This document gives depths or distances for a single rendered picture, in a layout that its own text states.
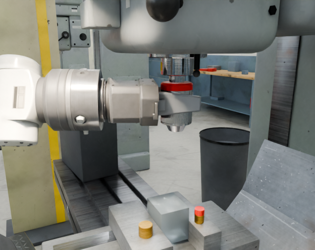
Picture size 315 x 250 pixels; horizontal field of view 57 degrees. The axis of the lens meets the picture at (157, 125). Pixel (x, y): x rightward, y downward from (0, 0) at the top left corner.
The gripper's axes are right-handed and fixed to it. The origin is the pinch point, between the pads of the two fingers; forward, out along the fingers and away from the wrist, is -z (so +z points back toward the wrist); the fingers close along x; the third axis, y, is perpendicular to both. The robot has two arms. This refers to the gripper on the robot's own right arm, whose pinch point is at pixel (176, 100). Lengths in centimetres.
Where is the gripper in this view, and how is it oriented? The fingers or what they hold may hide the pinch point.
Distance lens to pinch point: 43.1
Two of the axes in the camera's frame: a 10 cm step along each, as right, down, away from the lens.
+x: -0.9, -2.5, 9.6
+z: -10.0, 0.1, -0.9
